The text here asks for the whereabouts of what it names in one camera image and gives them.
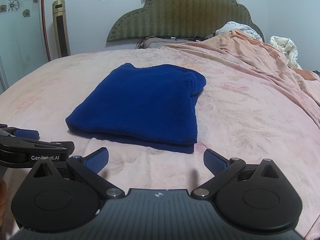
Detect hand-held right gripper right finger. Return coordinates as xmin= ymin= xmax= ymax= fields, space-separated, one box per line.
xmin=191 ymin=149 xmax=288 ymax=200

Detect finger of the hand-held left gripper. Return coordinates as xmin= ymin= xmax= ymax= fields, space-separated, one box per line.
xmin=0 ymin=124 xmax=40 ymax=141
xmin=0 ymin=139 xmax=75 ymax=155

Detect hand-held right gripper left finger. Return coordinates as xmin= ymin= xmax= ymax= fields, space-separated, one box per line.
xmin=31 ymin=147 xmax=125 ymax=200

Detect blue beaded sweater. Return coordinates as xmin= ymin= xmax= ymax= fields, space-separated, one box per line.
xmin=65 ymin=64 xmax=207 ymax=154

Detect pink bedspread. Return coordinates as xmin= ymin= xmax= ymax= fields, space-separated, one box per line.
xmin=0 ymin=46 xmax=320 ymax=240

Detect wardrobe door with flower stickers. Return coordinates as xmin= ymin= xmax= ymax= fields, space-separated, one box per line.
xmin=0 ymin=0 xmax=49 ymax=93

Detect gold tower air conditioner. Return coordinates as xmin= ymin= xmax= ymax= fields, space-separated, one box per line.
xmin=52 ymin=0 xmax=71 ymax=57

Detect orange blanket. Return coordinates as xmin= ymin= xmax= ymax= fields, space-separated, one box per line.
xmin=162 ymin=30 xmax=320 ymax=123

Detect brown patterned pillow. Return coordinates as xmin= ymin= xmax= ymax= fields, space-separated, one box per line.
xmin=136 ymin=36 xmax=198 ymax=49

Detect white crumpled duvet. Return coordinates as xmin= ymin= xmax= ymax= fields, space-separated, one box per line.
xmin=269 ymin=35 xmax=302 ymax=69

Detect white printed quilt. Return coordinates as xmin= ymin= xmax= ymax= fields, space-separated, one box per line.
xmin=215 ymin=21 xmax=263 ymax=40

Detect olive padded headboard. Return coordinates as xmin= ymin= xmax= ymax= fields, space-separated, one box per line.
xmin=107 ymin=0 xmax=265 ymax=42

